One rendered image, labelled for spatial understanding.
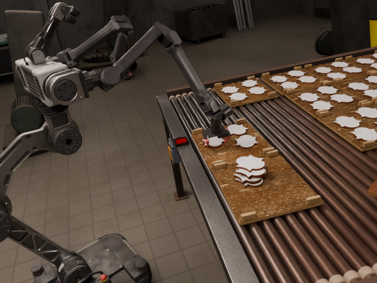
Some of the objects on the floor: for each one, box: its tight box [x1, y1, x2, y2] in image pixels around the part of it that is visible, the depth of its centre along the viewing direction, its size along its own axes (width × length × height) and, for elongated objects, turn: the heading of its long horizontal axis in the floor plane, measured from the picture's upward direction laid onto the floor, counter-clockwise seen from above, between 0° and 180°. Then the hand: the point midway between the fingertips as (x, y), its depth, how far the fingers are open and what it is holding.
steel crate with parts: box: [173, 3, 228, 45], centre depth 837 cm, size 113×98×76 cm
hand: (216, 143), depth 190 cm, fingers open, 9 cm apart
